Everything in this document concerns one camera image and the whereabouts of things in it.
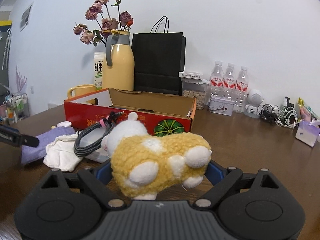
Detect white tissue pack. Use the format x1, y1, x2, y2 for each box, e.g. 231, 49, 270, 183
80, 127, 109, 163

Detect purple knitted cloth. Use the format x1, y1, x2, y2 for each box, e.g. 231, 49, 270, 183
21, 127, 75, 166

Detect white cloth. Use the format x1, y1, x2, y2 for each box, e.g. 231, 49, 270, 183
43, 133, 82, 172

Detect white and yellow plush toy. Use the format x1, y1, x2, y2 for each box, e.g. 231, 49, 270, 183
101, 112, 212, 200

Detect grey braided cable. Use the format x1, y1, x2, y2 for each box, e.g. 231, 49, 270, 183
73, 110, 125, 158

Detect small grey tin box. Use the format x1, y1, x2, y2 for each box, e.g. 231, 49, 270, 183
208, 95, 235, 116

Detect yellow ceramic mug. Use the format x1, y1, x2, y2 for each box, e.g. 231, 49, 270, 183
67, 84, 96, 99

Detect white robot figurine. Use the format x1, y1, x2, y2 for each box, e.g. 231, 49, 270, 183
244, 89, 264, 119

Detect red cardboard box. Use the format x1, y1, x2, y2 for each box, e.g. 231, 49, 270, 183
63, 88, 196, 137

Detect left water bottle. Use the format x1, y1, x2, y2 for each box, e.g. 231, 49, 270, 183
210, 61, 224, 96

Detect water bottle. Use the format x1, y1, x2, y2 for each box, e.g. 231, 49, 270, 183
234, 67, 249, 113
210, 61, 224, 96
222, 63, 236, 99

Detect clear snack container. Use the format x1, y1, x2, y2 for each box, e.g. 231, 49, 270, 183
182, 78, 208, 110

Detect middle water bottle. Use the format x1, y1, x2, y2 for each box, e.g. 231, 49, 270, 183
222, 63, 236, 99

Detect purple tissue box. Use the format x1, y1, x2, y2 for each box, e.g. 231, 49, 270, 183
296, 120, 319, 147

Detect right water bottle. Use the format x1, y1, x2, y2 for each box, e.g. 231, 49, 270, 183
234, 67, 249, 113

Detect black charger adapter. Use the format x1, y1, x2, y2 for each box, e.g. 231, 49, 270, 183
283, 96, 295, 108

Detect colourful snack packet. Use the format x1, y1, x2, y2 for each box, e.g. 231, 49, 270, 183
297, 98, 319, 122

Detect yellow thermos jug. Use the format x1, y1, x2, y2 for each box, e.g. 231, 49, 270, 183
102, 30, 135, 90

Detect white flat box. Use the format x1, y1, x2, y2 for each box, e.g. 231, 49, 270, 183
178, 71, 203, 80

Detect white milk carton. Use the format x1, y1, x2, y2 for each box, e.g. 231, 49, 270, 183
94, 52, 105, 90

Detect black paper bag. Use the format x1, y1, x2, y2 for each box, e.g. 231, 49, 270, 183
131, 16, 186, 95

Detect dried pink flower bouquet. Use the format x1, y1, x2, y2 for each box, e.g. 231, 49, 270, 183
73, 0, 134, 46

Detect wire storage rack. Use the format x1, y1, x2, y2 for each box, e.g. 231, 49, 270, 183
1, 93, 30, 125

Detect black tangled cable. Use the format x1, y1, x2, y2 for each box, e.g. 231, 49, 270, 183
258, 103, 281, 125

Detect white tangled cable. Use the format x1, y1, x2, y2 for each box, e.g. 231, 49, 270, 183
274, 106, 301, 130

